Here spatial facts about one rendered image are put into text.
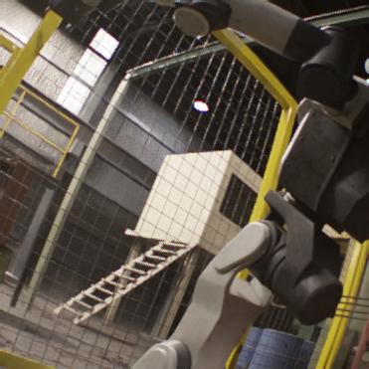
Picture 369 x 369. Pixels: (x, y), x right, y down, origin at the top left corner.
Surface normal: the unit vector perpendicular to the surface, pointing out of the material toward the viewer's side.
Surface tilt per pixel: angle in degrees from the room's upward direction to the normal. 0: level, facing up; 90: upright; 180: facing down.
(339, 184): 95
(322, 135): 105
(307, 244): 90
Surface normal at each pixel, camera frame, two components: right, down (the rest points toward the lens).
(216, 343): 0.50, 0.14
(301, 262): -0.73, -0.47
